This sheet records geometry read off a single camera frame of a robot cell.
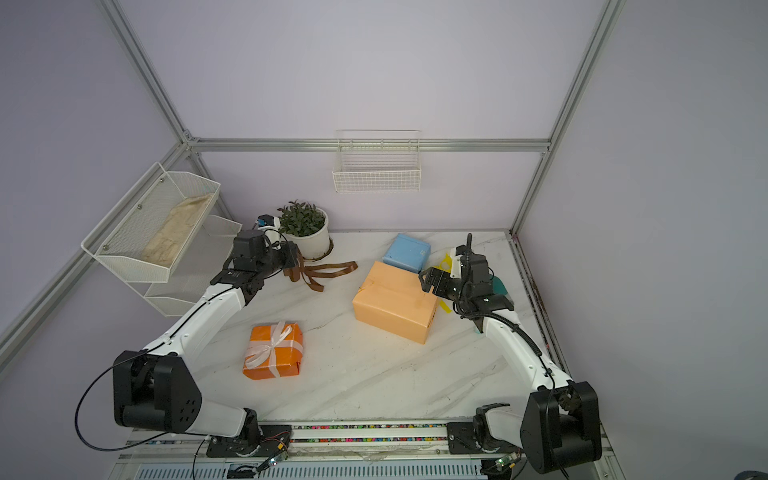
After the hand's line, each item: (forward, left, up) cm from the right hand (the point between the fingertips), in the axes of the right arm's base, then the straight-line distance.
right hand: (434, 283), depth 85 cm
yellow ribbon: (+20, -8, -18) cm, 28 cm away
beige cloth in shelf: (+5, +70, +14) cm, 72 cm away
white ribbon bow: (-17, +49, -7) cm, 52 cm away
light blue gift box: (+20, +6, -10) cm, 23 cm away
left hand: (+9, +40, +6) cm, 41 cm away
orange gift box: (-16, +45, -9) cm, 49 cm away
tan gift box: (-3, +12, -5) cm, 13 cm away
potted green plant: (+25, +41, 0) cm, 48 cm away
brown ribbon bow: (+17, +37, -16) cm, 44 cm away
